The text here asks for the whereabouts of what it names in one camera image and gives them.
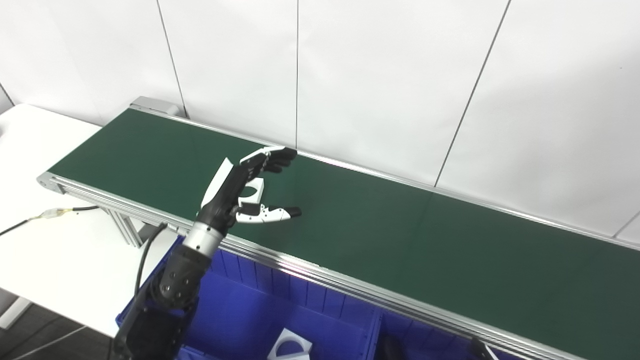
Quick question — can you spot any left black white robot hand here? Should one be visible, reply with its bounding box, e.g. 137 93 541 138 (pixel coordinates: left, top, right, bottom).
197 146 303 235

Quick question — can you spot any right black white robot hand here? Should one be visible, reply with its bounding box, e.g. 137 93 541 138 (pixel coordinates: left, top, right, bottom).
470 337 502 360

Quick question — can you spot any white square part round hole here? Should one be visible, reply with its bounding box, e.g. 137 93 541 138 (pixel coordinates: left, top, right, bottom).
267 327 314 360
238 177 265 205

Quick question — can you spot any blue plastic bin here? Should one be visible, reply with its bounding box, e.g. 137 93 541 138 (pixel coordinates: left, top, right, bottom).
116 235 384 360
370 310 526 360

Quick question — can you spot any black plastic part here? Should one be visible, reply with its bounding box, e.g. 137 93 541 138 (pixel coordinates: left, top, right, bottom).
381 336 407 360

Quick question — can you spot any aluminium conveyor support leg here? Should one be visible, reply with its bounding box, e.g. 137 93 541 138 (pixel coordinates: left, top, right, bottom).
106 207 162 250

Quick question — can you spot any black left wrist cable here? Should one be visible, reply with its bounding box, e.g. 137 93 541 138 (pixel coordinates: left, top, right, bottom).
133 222 169 297

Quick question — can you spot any green conveyor belt aluminium frame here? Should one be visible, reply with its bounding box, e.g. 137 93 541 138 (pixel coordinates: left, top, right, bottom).
37 96 640 360

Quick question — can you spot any black cable yellow connector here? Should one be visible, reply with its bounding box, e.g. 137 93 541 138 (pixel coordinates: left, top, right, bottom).
0 204 100 237

